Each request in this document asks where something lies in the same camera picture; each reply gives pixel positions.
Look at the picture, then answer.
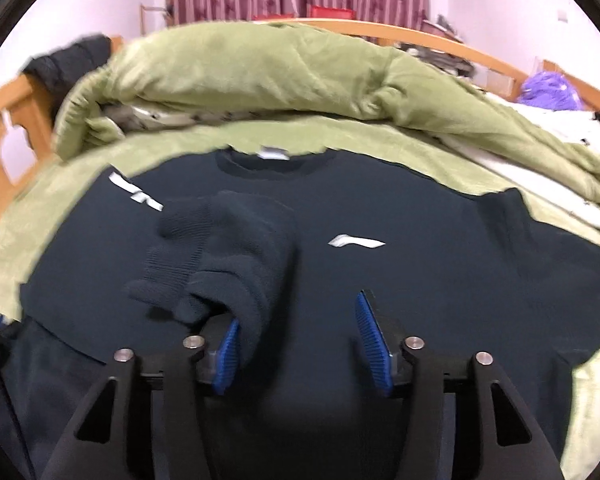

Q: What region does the wooden bed frame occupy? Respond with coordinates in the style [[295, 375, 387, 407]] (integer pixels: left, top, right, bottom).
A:
[[0, 16, 600, 246]]

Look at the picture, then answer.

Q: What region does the red box by curtain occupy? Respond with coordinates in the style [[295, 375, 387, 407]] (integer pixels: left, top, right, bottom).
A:
[[309, 6, 356, 20]]

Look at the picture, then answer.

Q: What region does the green plush folded quilt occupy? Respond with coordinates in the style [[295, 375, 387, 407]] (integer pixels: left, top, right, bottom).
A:
[[54, 22, 600, 205]]

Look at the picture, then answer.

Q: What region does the green plush bed sheet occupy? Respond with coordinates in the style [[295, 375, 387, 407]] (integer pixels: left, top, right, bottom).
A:
[[0, 115, 600, 479]]

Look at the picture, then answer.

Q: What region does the dark navy sweatshirt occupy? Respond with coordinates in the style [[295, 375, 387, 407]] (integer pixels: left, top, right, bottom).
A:
[[4, 149, 600, 479]]

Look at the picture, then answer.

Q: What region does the black garment on headboard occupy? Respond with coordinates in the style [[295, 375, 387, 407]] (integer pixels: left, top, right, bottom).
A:
[[22, 34, 112, 117]]

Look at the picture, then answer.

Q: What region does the purple plastic bag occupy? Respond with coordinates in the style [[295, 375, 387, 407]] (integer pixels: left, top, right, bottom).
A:
[[517, 70, 584, 110]]

